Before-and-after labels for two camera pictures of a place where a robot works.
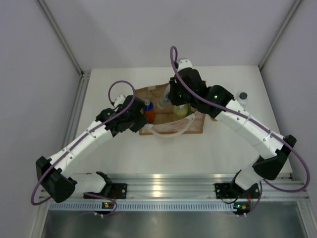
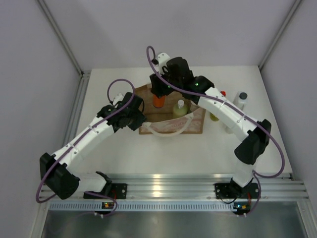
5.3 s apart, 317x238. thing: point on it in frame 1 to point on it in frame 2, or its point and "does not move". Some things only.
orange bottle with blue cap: x=148 y=107 to x=158 y=102
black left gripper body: x=136 y=122 does not move
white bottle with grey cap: x=243 y=97 does not move
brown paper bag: x=164 y=124 does not move
